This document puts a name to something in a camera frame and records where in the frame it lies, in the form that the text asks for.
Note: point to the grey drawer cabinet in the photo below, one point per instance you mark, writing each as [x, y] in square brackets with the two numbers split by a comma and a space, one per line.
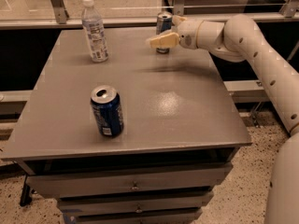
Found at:
[176, 111]

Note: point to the top grey drawer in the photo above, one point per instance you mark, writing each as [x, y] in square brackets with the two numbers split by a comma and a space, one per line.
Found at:
[131, 180]

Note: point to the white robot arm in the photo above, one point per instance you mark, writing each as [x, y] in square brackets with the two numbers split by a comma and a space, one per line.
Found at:
[240, 39]

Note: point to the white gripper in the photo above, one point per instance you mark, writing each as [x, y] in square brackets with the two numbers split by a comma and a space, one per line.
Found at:
[189, 33]

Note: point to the clear plastic water bottle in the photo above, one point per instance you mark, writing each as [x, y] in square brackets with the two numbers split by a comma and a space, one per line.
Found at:
[93, 26]

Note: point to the metal railing frame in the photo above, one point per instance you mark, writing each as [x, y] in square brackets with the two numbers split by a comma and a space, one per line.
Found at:
[27, 14]

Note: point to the bottom grey drawer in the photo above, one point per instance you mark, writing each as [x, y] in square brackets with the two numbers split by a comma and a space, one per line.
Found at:
[184, 215]

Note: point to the grey drawer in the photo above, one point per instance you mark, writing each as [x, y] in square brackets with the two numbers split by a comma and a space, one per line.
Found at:
[136, 202]
[184, 215]
[131, 180]

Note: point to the silver blue redbull can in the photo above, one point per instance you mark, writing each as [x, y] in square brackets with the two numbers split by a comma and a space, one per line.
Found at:
[164, 22]

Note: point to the blue pepsi soda can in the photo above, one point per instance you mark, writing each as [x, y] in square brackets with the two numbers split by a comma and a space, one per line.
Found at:
[106, 106]

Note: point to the middle grey drawer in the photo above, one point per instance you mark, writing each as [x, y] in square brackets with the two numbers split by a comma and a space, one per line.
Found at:
[136, 202]

